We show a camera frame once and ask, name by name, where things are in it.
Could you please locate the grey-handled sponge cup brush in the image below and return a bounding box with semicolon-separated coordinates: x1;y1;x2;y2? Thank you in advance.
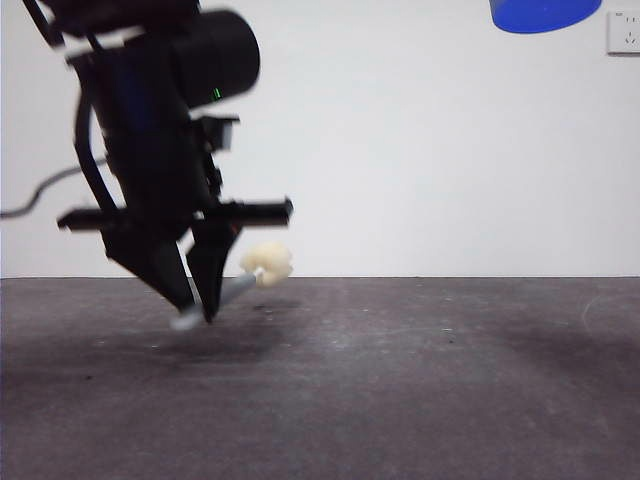
169;241;294;331

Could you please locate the blue ribbed plastic cup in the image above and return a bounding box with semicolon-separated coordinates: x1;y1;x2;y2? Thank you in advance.
489;0;604;35

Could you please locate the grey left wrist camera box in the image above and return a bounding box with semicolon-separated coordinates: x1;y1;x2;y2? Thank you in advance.
199;115;240;151

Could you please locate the black cable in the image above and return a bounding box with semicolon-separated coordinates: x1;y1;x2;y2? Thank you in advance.
0;167;84;219

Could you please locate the white wall socket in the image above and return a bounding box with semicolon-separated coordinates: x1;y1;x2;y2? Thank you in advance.
607;10;640;56

